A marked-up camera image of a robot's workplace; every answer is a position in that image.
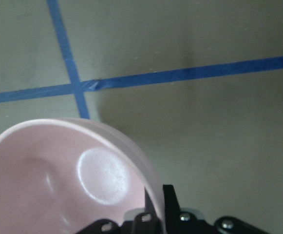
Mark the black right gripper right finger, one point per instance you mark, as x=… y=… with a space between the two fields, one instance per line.
x=180 y=220

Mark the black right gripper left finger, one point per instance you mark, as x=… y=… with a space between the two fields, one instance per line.
x=142 y=220

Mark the pink bowl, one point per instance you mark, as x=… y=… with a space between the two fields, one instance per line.
x=59 y=175

